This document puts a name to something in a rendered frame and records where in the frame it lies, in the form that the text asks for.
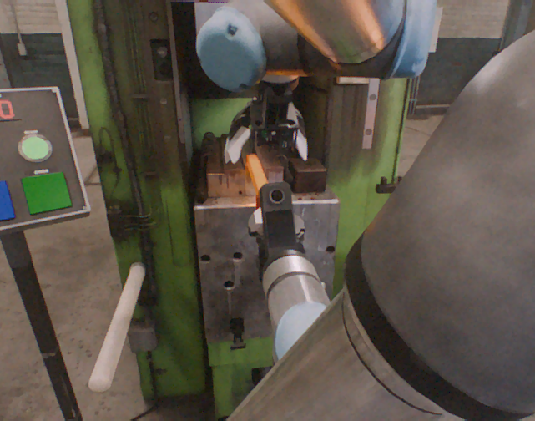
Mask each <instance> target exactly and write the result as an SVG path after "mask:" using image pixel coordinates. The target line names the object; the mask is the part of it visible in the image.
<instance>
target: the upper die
mask: <svg viewBox="0 0 535 421"><path fill-rule="evenodd" d="M225 4H226V3H194V17H195V30H196V38H198V35H199V31H200V29H201V28H202V27H203V26H204V25H205V24H206V23H207V21H209V20H210V19H211V17H212V15H213V13H214V12H215V9H217V8H220V7H222V6H224V5H225Z"/></svg>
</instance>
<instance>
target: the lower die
mask: <svg viewBox="0 0 535 421"><path fill-rule="evenodd" d="M227 139H228V134H221V137H216V138H215V163H213V159H212V157H210V155H207V169H206V180H207V192H209V198H210V197H227V196H245V195H256V193H255V187H254V184H253V180H251V177H250V172H249V169H248V164H247V160H246V158H245V152H244V148H243V147H242V150H240V157H239V159H238V160H237V161H236V162H235V163H233V162H232V160H230V161H229V162H228V163H225V146H226V141H227ZM255 151H256V153H257V155H258V158H259V161H260V164H261V168H262V170H263V172H265V176H266V179H267V181H268V183H274V182H283V165H282V164H281V162H280V161H279V159H278V158H277V159H276V162H273V159H274V158H275V156H276V155H277V154H276V153H274V154H273V158H271V157H270V155H271V153H272V152H273V149H272V150H271V152H270V153H269V150H268V149H267V147H261V148H260V147H257V142H256V135H255ZM239 191H242V192H243V193H242V195H239V194H238V192H239Z"/></svg>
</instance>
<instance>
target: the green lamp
mask: <svg viewBox="0 0 535 421"><path fill-rule="evenodd" d="M23 152H24V153H25V155H27V157H30V158H32V159H41V158H43V157H44V156H45V155H46V154H47V152H48V146H47V143H46V142H45V141H44V140H43V139H39V138H30V139H26V140H25V141H24V142H23Z"/></svg>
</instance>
